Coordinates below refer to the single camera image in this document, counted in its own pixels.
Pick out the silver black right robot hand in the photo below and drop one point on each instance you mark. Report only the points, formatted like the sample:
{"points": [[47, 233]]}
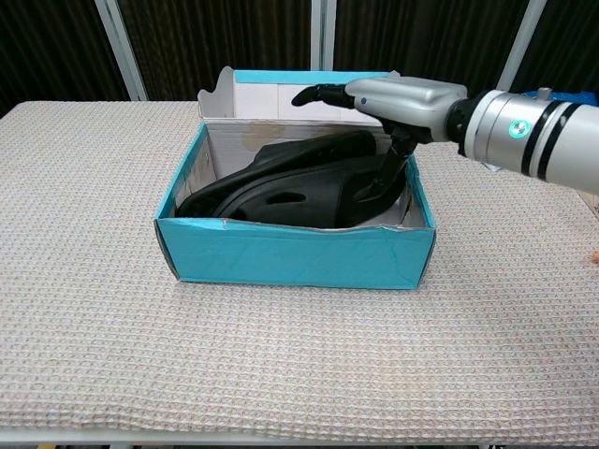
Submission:
{"points": [[402, 100]]}

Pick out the black rubber slipper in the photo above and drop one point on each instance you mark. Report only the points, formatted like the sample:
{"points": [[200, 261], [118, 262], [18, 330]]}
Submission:
{"points": [[318, 145], [299, 198]]}

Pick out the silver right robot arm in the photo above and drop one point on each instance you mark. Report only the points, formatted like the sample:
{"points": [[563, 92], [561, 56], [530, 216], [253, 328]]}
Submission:
{"points": [[552, 135]]}

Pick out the light blue shoe box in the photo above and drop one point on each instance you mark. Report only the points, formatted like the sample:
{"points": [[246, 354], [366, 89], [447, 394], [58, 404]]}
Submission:
{"points": [[299, 257]]}

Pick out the blue snack bag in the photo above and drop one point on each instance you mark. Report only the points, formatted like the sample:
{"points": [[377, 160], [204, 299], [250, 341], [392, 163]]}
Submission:
{"points": [[582, 97]]}

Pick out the beige woven tablecloth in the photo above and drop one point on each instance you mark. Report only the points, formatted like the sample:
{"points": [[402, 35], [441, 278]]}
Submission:
{"points": [[281, 355]]}

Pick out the white metal frame post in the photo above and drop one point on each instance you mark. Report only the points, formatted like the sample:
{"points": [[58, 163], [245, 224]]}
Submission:
{"points": [[323, 33], [521, 42], [121, 47]]}

